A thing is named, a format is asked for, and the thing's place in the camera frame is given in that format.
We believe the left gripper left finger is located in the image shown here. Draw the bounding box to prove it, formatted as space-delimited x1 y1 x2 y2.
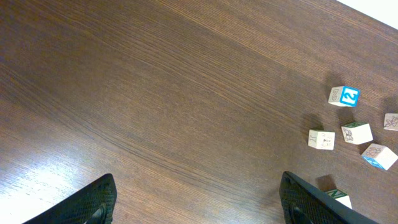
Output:
27 174 117 224

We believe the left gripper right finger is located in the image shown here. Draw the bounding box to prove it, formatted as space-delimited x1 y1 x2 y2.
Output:
279 171 377 224

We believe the acorn block with green N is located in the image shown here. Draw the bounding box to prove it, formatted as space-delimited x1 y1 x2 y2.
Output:
325 189 352 209

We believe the butterfly block, red side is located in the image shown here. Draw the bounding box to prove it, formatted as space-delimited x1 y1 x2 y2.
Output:
308 129 335 150

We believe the block with red E side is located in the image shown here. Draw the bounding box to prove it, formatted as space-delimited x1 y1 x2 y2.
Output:
341 122 373 145

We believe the block with 8, blue side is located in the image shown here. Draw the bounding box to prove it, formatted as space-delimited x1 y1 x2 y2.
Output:
361 143 397 170

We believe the blue-top block with 2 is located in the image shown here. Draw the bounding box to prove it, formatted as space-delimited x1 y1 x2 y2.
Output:
328 86 360 107

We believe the red-top block with I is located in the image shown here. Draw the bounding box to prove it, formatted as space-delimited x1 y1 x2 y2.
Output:
383 113 398 131

